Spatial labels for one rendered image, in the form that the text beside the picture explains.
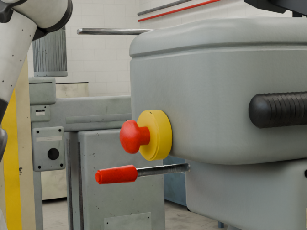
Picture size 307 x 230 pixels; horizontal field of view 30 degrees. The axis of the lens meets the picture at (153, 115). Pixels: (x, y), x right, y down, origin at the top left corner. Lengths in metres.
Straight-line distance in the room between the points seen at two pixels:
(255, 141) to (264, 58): 0.09
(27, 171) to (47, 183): 6.80
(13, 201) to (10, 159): 0.17
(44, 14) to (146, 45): 0.32
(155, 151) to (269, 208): 0.15
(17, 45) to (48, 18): 0.07
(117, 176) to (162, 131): 0.14
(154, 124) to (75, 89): 8.62
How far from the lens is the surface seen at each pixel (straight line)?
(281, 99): 0.58
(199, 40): 0.61
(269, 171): 0.68
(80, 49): 10.27
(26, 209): 2.45
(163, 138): 0.66
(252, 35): 0.61
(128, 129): 0.66
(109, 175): 0.76
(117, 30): 0.77
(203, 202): 0.80
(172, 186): 8.53
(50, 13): 1.00
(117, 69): 10.51
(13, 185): 2.42
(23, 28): 0.99
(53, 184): 9.26
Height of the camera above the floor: 1.82
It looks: 3 degrees down
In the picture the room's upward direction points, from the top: 2 degrees counter-clockwise
